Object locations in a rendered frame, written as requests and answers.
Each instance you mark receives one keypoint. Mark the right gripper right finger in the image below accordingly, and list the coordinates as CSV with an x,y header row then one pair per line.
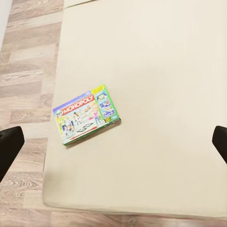
x,y
219,140

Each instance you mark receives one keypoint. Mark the bed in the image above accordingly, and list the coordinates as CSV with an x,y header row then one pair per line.
x,y
164,63

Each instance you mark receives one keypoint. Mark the board game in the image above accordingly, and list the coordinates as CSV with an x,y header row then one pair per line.
x,y
85,115

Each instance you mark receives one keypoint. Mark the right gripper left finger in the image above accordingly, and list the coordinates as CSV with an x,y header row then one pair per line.
x,y
11,142

